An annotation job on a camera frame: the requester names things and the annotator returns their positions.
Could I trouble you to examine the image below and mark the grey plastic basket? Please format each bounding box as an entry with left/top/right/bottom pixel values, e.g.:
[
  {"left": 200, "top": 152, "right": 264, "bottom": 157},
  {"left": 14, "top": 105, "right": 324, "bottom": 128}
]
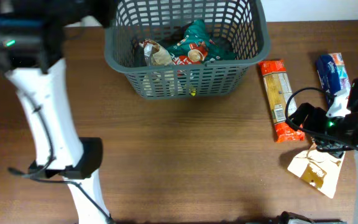
[{"left": 104, "top": 0, "right": 270, "bottom": 99}]

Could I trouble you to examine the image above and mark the blue tissue multipack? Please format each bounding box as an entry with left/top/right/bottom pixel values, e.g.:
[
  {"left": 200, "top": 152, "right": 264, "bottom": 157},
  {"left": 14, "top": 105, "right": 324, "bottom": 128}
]
[{"left": 315, "top": 53, "right": 351, "bottom": 95}]

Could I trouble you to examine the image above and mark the orange spaghetti pasta packet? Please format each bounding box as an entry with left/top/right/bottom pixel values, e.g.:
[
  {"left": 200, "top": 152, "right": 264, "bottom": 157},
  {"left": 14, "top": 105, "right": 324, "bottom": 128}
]
[{"left": 259, "top": 60, "right": 305, "bottom": 142}]

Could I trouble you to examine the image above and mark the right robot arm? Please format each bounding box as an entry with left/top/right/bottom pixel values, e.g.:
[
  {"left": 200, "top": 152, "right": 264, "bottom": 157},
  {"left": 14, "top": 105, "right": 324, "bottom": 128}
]
[{"left": 284, "top": 78, "right": 358, "bottom": 223}]

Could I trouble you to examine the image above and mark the beige chocolate snack pouch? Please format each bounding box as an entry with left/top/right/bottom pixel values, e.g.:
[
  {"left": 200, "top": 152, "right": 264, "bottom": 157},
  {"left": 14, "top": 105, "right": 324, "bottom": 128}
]
[{"left": 138, "top": 38, "right": 186, "bottom": 97}]

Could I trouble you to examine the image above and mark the green Nescafe coffee bag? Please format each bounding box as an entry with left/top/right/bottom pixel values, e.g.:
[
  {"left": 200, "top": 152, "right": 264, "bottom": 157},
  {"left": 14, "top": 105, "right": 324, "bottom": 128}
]
[{"left": 167, "top": 20, "right": 236, "bottom": 65}]

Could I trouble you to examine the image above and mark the cream snack pouch right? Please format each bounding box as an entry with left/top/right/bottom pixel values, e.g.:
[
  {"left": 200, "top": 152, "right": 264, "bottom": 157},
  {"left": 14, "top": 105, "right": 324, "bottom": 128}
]
[{"left": 287, "top": 143, "right": 346, "bottom": 198}]

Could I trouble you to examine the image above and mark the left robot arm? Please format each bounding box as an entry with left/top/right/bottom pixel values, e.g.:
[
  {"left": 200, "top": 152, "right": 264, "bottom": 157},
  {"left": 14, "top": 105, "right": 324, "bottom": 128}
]
[{"left": 0, "top": 0, "right": 117, "bottom": 223}]

